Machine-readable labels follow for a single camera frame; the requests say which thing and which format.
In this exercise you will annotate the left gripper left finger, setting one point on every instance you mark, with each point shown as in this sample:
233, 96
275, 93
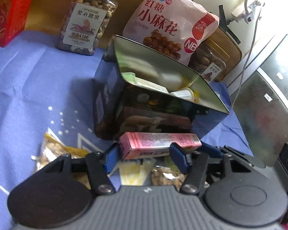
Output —
99, 165

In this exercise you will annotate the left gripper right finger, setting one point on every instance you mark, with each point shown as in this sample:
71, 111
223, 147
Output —
194, 165

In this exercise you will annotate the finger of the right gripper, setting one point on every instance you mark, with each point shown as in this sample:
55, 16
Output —
218, 152

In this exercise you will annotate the pink candy box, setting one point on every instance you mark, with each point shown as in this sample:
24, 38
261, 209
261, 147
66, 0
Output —
135, 145

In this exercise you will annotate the yellow peanut snack packet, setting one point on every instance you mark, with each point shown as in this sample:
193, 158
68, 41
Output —
52, 148

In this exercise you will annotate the small white bottle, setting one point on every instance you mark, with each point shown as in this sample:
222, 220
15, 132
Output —
184, 93

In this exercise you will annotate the black tin snack box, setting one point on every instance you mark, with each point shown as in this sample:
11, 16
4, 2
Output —
119, 106

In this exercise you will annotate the light green snack packet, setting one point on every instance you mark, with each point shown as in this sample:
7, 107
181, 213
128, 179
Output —
134, 80

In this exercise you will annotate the right nut jar gold lid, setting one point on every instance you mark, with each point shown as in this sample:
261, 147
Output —
209, 60

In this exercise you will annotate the nut jar gold lid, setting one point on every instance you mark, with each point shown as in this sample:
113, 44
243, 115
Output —
85, 24
209, 60

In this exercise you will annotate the blue printed tablecloth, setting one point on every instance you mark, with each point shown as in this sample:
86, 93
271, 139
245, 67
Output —
42, 89

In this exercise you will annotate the pink twist snack bag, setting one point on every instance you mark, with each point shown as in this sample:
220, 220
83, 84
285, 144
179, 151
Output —
175, 28

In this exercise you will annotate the wooden board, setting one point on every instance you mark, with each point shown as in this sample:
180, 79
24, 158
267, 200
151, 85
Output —
47, 15

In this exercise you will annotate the left nut jar gold lid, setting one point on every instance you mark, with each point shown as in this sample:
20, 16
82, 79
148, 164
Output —
85, 24

